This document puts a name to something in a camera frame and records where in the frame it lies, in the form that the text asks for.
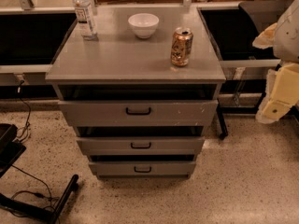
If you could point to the grey bottom drawer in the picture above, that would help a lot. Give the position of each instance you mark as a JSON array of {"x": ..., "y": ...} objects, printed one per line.
[{"x": 142, "y": 168}]

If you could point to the grey top drawer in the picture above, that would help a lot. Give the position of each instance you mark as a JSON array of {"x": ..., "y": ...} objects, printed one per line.
[{"x": 138, "y": 113}]

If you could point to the white ceramic bowl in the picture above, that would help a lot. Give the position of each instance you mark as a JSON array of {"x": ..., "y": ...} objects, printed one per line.
[{"x": 143, "y": 25}]

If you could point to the grey drawer cabinet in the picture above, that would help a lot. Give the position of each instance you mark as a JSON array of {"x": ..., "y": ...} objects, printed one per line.
[{"x": 119, "y": 66}]

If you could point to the grey middle drawer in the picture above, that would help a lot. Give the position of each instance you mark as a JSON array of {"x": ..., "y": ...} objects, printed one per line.
[{"x": 140, "y": 145}]

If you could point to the clear plastic water bottle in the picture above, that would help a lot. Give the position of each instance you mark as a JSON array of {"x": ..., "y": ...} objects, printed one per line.
[{"x": 86, "y": 23}]

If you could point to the black table right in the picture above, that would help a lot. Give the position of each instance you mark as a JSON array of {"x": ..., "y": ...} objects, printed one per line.
[{"x": 244, "y": 66}]

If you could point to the gold soda can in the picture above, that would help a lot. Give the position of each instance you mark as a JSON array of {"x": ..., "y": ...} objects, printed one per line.
[{"x": 181, "y": 46}]

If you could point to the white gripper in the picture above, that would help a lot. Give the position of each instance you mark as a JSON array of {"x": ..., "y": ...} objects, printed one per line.
[{"x": 287, "y": 37}]

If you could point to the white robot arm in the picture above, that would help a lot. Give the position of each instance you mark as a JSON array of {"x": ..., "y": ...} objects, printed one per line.
[{"x": 282, "y": 36}]

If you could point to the grey drawer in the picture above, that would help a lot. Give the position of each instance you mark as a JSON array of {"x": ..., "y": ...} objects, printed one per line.
[
  {"x": 140, "y": 145},
  {"x": 142, "y": 168},
  {"x": 138, "y": 113}
]

